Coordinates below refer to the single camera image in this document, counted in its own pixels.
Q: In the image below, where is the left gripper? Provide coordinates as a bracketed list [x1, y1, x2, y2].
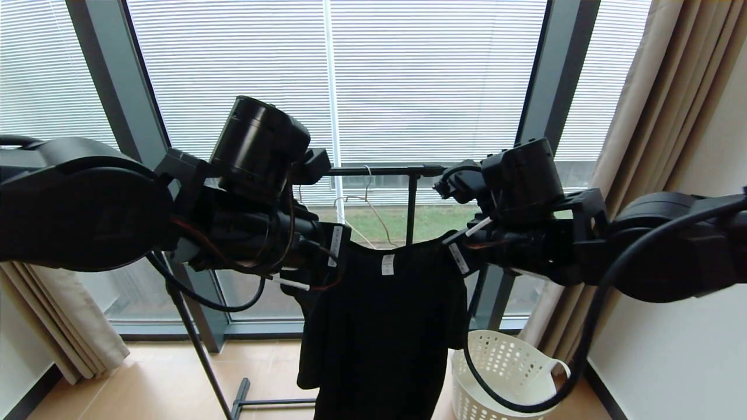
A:
[277, 207, 353, 286]

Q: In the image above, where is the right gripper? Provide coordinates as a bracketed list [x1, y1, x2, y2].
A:
[442, 225, 527, 279]

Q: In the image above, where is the black garment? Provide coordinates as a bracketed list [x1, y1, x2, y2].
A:
[290, 233, 486, 420]

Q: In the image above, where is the pink clothes hanger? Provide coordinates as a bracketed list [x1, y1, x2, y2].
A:
[333, 166, 399, 249]

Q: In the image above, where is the black clothes rack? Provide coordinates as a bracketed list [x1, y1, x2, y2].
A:
[156, 165, 448, 420]

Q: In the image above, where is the white laundry basket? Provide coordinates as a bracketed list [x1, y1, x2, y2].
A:
[451, 330, 571, 420]

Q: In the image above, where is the beige curtain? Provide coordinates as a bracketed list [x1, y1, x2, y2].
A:
[519, 0, 747, 366]
[0, 261, 131, 386]

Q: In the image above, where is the window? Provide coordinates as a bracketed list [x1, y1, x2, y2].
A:
[0, 0, 651, 354]

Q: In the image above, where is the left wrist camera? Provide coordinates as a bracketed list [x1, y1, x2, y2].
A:
[295, 148, 332, 187]

